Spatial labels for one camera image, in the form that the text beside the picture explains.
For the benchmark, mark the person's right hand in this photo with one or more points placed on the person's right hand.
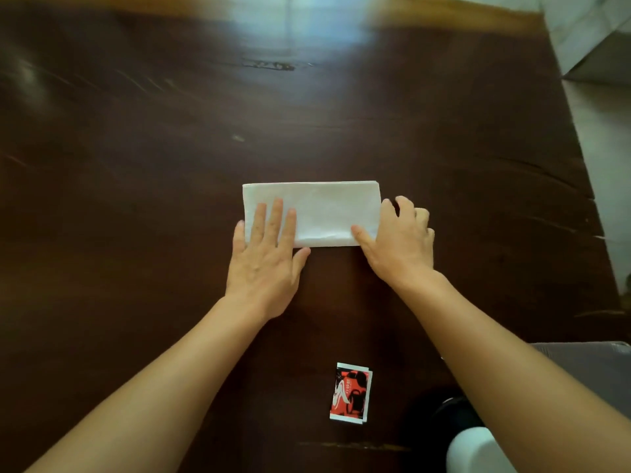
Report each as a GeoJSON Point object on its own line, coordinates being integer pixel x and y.
{"type": "Point", "coordinates": [404, 251]}

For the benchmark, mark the person's left hand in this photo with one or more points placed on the person's left hand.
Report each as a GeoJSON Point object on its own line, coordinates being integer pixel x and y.
{"type": "Point", "coordinates": [261, 275]}

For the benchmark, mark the person's left middle finger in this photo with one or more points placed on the person's left middle finger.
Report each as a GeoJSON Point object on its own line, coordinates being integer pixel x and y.
{"type": "Point", "coordinates": [272, 222]}

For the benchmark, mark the person's right little finger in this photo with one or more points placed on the person's right little finger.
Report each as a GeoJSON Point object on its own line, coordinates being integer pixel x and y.
{"type": "Point", "coordinates": [430, 237]}

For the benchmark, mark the person's left little finger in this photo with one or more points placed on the person's left little finger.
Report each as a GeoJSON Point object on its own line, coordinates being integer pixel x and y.
{"type": "Point", "coordinates": [239, 236]}

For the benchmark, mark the person's left thumb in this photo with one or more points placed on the person's left thumb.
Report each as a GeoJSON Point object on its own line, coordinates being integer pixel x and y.
{"type": "Point", "coordinates": [300, 260]}

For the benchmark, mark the person's right middle finger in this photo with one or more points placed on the person's right middle finger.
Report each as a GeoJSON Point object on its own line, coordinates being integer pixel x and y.
{"type": "Point", "coordinates": [405, 206]}

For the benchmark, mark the person's right thumb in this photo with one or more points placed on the person's right thumb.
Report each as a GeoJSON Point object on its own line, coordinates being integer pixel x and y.
{"type": "Point", "coordinates": [363, 239]}

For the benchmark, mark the white paper napkin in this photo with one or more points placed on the white paper napkin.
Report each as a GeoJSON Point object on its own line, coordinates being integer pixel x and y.
{"type": "Point", "coordinates": [320, 211]}

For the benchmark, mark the person's right forearm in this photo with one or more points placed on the person's right forearm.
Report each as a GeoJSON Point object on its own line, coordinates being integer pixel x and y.
{"type": "Point", "coordinates": [503, 379]}

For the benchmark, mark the person's left forearm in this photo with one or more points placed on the person's left forearm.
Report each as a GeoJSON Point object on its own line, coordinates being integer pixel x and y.
{"type": "Point", "coordinates": [162, 389]}

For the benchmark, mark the red and black printed packet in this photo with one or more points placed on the red and black printed packet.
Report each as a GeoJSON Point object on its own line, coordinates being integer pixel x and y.
{"type": "Point", "coordinates": [350, 393]}

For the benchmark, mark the black round object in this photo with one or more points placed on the black round object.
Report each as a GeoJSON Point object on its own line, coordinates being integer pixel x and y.
{"type": "Point", "coordinates": [453, 413]}

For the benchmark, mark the grey seat cushion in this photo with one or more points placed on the grey seat cushion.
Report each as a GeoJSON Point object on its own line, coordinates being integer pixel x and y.
{"type": "Point", "coordinates": [591, 374]}

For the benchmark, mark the white round container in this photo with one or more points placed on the white round container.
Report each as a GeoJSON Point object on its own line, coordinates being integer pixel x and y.
{"type": "Point", "coordinates": [473, 453]}

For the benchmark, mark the grey furniture corner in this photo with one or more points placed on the grey furniture corner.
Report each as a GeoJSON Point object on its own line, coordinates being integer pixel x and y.
{"type": "Point", "coordinates": [604, 61]}

